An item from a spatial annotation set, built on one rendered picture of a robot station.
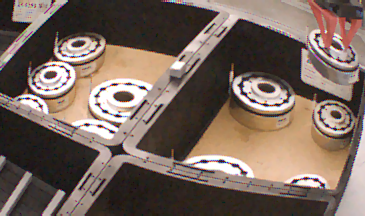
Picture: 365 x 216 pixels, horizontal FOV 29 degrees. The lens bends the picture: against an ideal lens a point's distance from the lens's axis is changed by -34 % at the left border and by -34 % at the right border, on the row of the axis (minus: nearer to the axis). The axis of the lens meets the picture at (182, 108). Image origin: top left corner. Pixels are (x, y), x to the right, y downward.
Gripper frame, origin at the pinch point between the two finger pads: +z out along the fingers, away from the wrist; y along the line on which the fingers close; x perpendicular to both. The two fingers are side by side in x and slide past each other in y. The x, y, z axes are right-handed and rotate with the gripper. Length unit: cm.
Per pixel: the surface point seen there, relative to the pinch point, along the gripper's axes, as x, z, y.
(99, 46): 37.2, 20.4, -18.3
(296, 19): 190, 109, 134
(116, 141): 3.9, 12.4, -29.0
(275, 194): -12.4, 11.8, -17.4
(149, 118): 7.1, 12.6, -23.6
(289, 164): 3.7, 22.2, -4.0
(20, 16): 61, 20, -32
